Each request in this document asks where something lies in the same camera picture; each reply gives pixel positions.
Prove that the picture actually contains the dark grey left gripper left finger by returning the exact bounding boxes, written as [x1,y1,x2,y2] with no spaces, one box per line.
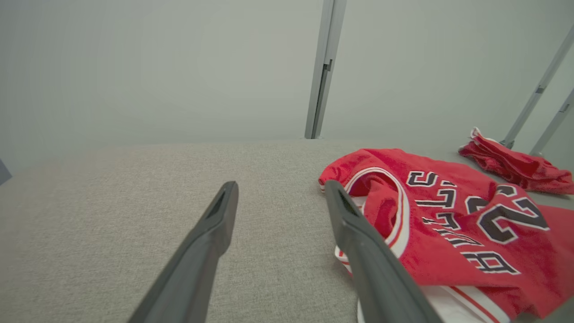
[128,181,239,323]

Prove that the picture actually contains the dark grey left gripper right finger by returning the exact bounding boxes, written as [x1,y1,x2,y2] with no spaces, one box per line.
[324,180,442,323]

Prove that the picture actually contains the red white basketball jersey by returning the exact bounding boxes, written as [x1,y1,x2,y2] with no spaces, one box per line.
[318,148,574,323]

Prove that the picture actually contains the red white-trimmed shorts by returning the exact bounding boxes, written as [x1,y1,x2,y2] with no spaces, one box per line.
[458,127,574,196]

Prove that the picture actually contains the thin grey metal bar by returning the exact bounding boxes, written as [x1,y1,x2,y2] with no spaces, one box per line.
[500,25,574,149]
[529,87,574,157]

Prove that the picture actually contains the grey metal partition post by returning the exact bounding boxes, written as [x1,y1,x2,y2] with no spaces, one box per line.
[304,0,347,140]

